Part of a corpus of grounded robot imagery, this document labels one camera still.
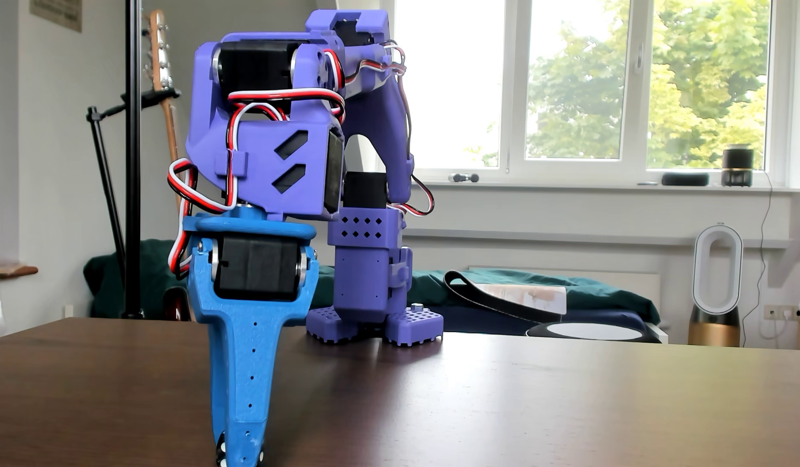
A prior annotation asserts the white window frame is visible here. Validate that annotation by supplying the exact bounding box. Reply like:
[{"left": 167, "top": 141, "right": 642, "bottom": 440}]
[{"left": 379, "top": 0, "right": 797, "bottom": 187}]

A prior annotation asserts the black vertical stand pole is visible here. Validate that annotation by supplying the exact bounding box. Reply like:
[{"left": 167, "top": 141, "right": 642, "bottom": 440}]
[{"left": 122, "top": 0, "right": 145, "bottom": 319}]

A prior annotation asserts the electric guitar with wooden neck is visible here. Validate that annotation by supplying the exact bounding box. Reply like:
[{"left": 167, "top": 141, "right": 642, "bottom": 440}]
[{"left": 145, "top": 9, "right": 195, "bottom": 323}]

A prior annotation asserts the open magazine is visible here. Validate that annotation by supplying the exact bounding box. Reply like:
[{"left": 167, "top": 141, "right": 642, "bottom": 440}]
[{"left": 474, "top": 283, "right": 567, "bottom": 315}]

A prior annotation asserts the black cylindrical speaker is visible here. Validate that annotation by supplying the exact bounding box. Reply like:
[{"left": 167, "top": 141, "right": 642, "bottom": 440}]
[{"left": 722, "top": 144, "right": 755, "bottom": 188}]

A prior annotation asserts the thin black power cable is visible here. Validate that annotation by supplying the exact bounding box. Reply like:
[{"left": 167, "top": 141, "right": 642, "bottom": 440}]
[{"left": 741, "top": 172, "right": 774, "bottom": 329}]

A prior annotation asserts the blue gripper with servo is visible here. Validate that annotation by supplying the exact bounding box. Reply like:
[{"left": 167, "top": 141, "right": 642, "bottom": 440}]
[{"left": 182, "top": 206, "right": 320, "bottom": 467}]

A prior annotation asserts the black strap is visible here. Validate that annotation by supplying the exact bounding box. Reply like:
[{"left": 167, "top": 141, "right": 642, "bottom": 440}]
[{"left": 443, "top": 270, "right": 563, "bottom": 324}]

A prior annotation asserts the white and gold air purifier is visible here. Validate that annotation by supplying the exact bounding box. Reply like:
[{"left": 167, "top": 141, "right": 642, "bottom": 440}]
[{"left": 688, "top": 223, "right": 745, "bottom": 347}]

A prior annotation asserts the round black and white tray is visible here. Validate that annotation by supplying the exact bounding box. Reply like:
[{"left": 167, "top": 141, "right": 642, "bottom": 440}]
[{"left": 526, "top": 320, "right": 663, "bottom": 344}]

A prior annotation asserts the framed wall picture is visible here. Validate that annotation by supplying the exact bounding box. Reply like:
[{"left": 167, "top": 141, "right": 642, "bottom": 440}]
[{"left": 29, "top": 0, "right": 83, "bottom": 32}]

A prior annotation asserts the navy bed mattress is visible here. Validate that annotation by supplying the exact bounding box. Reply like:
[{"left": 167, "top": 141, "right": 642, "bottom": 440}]
[{"left": 306, "top": 305, "right": 647, "bottom": 336}]

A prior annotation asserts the black guitar stand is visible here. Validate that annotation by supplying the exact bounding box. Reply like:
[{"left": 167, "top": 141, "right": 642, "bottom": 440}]
[{"left": 86, "top": 87, "right": 182, "bottom": 268}]

